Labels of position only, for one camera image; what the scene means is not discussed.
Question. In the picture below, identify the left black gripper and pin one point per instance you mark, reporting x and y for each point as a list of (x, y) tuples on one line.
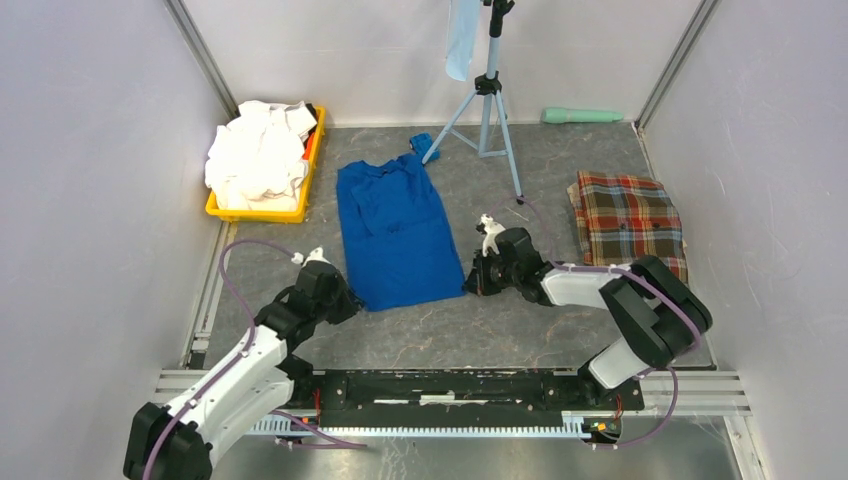
[(351, 304)]

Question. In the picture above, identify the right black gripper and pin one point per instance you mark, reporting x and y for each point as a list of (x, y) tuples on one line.
[(476, 282)]

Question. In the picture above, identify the blue printed t-shirt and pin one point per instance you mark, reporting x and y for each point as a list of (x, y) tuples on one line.
[(398, 244)]

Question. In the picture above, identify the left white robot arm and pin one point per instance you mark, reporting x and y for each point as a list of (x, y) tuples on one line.
[(187, 436)]

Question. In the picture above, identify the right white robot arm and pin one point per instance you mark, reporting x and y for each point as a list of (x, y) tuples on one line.
[(659, 318)]

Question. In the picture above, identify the yellow plastic tray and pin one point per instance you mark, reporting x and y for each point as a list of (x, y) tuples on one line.
[(291, 205)]

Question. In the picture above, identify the folded plaid shirt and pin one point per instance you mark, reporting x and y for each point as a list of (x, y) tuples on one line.
[(621, 218)]

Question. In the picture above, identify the white crumpled garment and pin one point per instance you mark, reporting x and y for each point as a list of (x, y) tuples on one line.
[(258, 152)]

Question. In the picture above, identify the orange garment in tray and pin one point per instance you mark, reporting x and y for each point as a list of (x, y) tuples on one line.
[(309, 144)]

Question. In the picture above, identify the mint green cylinder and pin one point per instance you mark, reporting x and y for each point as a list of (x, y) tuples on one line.
[(558, 115)]

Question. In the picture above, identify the small blue object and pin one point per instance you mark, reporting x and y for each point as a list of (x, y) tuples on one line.
[(420, 144)]

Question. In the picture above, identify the light blue music stand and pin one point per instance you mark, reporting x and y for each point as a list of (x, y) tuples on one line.
[(489, 88)]

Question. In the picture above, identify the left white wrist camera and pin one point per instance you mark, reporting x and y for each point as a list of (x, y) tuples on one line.
[(317, 254)]

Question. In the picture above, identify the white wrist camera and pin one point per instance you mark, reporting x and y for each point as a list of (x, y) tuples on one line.
[(490, 229), (317, 254)]

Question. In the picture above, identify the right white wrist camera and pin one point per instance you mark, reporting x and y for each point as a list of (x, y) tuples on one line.
[(490, 229)]

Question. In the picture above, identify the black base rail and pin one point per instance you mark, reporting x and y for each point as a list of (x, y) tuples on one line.
[(459, 398)]

